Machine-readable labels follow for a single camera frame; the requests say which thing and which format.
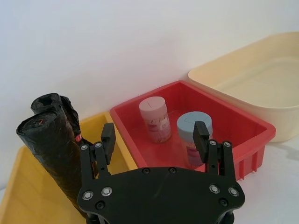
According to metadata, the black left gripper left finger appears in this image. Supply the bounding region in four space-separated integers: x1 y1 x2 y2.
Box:
79 123 117 186

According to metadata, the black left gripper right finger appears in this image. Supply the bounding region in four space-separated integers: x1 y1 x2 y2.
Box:
193 120 235 178

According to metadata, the blue lidded jar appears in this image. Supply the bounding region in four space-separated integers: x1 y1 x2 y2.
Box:
176 112 213 172

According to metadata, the red plastic bin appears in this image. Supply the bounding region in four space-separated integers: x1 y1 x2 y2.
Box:
109 80 277 182

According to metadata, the pink lidded jar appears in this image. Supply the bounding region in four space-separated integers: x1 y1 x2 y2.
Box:
138 95 172 144

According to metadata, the black garbage bag roll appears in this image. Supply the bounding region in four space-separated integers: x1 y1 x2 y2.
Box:
16 112 94 213
30 93 82 142

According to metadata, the cream plastic tub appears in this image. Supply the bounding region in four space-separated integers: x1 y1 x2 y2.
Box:
187 32 299 143

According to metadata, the yellow plastic tray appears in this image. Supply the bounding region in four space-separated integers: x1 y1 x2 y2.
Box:
0 111 138 224

